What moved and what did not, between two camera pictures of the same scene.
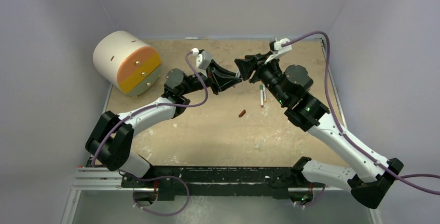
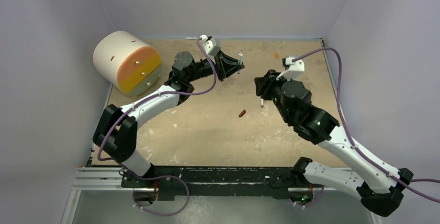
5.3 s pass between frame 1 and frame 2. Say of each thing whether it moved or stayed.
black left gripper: moved
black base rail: stayed
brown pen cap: stayed
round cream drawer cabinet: stayed
